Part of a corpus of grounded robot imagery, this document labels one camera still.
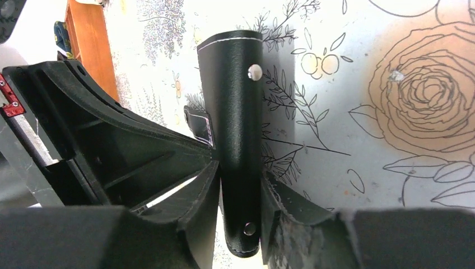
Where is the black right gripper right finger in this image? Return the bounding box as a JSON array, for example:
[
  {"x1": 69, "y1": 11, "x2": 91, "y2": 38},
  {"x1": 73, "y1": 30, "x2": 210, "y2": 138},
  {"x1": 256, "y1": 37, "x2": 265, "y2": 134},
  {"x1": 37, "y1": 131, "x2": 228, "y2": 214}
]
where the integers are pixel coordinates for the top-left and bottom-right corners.
[{"x1": 260, "y1": 171, "x2": 474, "y2": 268}]

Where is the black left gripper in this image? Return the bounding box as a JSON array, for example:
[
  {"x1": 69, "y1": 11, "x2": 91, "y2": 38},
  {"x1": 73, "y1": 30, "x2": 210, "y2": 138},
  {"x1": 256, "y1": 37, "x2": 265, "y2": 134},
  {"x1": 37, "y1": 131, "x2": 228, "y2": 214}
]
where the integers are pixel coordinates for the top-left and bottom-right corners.
[{"x1": 1, "y1": 60, "x2": 211, "y2": 210}]

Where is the floral patterned table mat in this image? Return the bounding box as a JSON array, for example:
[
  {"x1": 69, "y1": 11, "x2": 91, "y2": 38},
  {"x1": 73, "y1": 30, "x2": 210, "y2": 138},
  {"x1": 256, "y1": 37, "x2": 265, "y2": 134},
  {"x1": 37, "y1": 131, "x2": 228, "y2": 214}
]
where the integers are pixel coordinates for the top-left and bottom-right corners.
[{"x1": 104, "y1": 1, "x2": 474, "y2": 212}]

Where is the wooden compartment tray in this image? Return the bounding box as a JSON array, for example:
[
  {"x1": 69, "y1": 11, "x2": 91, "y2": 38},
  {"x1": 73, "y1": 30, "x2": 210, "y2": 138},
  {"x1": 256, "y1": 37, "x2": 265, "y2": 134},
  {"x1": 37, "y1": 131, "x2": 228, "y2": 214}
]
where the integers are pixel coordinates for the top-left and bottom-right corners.
[{"x1": 65, "y1": 1, "x2": 119, "y2": 101}]

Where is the black leather card holder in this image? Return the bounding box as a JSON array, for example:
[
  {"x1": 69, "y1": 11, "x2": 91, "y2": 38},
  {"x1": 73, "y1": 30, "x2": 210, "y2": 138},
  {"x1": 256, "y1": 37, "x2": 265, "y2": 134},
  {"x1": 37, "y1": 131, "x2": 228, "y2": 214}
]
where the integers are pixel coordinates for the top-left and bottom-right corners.
[{"x1": 197, "y1": 30, "x2": 263, "y2": 258}]

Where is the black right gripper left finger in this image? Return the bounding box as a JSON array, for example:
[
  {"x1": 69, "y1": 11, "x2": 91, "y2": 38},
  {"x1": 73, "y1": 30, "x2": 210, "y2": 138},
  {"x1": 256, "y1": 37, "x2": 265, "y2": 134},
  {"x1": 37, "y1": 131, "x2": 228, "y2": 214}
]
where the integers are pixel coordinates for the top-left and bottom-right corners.
[{"x1": 1, "y1": 161, "x2": 220, "y2": 268}]

